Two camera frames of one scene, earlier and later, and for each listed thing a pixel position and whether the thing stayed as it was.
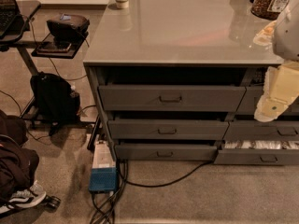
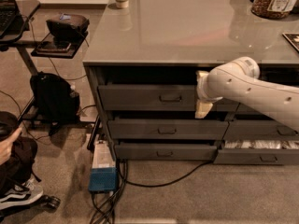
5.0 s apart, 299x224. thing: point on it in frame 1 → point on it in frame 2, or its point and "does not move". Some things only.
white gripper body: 288,36 → 202,90
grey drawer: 256,157 does not move
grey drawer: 163,152 does not move
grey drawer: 259,131 does not move
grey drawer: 170,98 does not move
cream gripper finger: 269,108 → 203,108
